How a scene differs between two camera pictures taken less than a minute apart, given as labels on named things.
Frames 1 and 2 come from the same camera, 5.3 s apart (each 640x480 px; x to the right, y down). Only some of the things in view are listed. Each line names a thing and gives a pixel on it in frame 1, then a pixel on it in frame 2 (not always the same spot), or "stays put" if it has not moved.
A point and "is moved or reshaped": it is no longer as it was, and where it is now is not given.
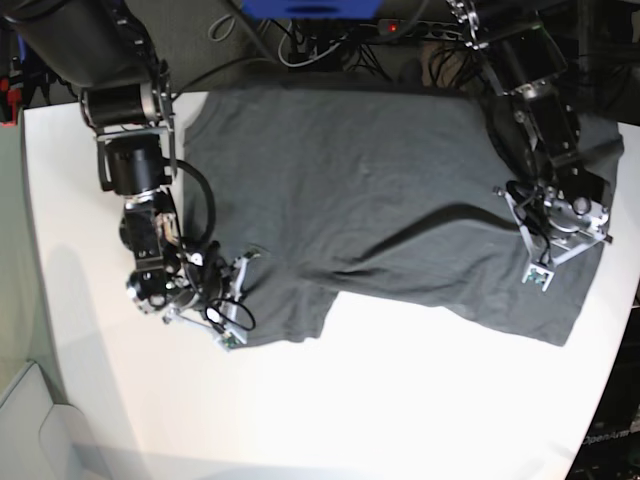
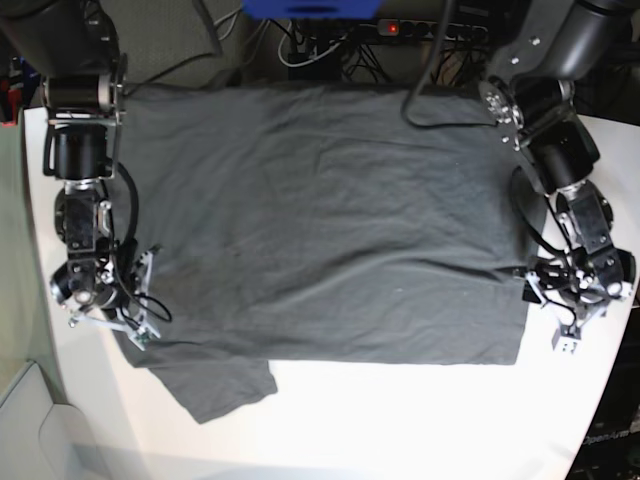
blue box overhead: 311,9 stays put
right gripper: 571,239 -> 579,298
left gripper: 204,286 -> 111,296
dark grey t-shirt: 383,190 is moved or reshaped
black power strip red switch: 421,29 stays put
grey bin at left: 41,439 stays put
